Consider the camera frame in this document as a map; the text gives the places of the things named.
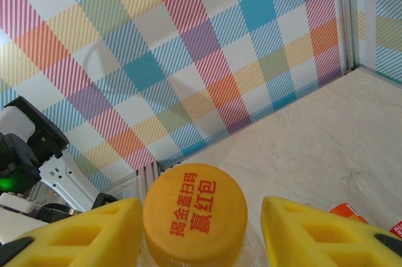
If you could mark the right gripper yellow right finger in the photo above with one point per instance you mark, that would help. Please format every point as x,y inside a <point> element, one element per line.
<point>301,242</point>

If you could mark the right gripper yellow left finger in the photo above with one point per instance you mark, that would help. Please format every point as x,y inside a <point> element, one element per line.
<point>94,242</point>

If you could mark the yellow cap plastic bottle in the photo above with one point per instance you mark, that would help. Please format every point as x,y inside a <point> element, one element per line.
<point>194,210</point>

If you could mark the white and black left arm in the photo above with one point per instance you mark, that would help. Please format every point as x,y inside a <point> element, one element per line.
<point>69,182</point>

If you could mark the orange packet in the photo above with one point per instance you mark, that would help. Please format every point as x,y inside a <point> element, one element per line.
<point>345,210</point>

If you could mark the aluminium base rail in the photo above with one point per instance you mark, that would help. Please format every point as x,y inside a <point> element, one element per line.
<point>147,176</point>

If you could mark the aluminium frame post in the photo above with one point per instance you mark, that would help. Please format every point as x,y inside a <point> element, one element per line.
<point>348,12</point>

